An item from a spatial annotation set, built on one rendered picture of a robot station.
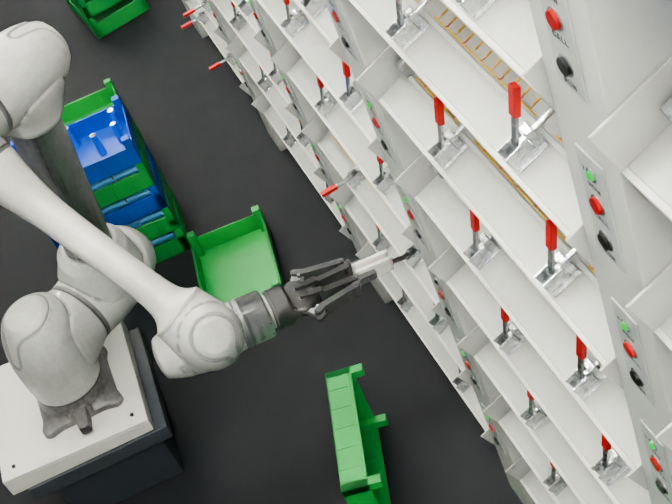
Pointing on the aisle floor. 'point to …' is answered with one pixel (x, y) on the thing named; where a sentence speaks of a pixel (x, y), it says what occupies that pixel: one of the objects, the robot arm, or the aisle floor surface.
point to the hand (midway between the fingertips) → (372, 266)
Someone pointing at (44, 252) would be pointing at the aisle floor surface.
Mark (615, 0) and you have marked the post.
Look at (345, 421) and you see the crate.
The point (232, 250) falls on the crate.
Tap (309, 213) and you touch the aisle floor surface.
